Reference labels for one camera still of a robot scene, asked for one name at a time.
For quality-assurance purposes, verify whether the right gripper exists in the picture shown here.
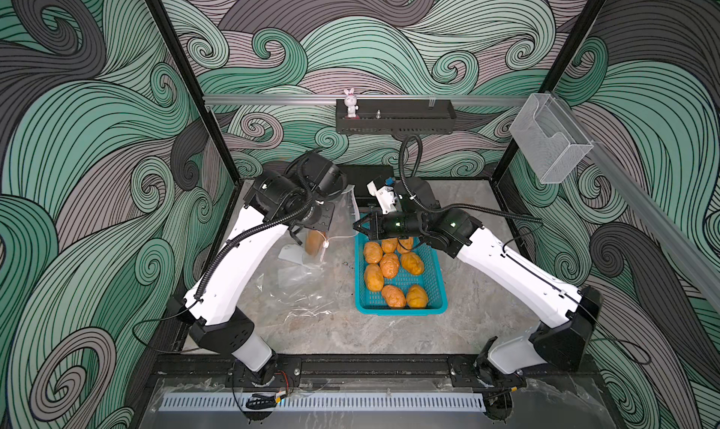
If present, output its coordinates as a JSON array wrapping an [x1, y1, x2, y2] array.
[[354, 210, 428, 241]]

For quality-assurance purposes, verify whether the clear pink-zipper bag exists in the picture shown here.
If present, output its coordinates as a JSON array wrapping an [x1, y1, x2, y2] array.
[[279, 184, 359, 269]]

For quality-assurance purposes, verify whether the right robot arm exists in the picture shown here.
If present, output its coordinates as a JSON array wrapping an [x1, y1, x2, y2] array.
[[354, 135, 603, 376]]

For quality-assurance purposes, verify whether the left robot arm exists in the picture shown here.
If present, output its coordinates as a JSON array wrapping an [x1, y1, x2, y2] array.
[[168, 150, 347, 383]]

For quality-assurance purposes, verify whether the clear blue-zipper bag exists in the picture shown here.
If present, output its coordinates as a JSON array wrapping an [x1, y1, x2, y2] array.
[[242, 244, 354, 326]]

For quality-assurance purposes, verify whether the black aluminium case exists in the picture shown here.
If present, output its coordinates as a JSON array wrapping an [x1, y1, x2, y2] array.
[[340, 165, 395, 198]]

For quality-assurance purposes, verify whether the teal plastic basket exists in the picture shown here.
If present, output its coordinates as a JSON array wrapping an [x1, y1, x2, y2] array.
[[354, 233, 447, 317]]

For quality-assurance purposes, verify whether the white pink bunny figurine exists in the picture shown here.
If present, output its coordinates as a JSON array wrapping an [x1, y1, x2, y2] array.
[[343, 88, 359, 119]]

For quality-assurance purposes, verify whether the black wall shelf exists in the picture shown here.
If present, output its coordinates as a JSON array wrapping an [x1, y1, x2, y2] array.
[[335, 98, 458, 136]]

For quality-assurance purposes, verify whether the white slotted cable duct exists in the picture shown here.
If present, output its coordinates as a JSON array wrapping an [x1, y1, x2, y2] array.
[[159, 391, 486, 413]]

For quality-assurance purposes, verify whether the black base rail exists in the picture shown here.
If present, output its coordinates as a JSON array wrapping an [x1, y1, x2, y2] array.
[[153, 354, 504, 387]]

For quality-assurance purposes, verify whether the clear acrylic wall holder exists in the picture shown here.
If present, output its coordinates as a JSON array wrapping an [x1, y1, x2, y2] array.
[[510, 93, 593, 185]]

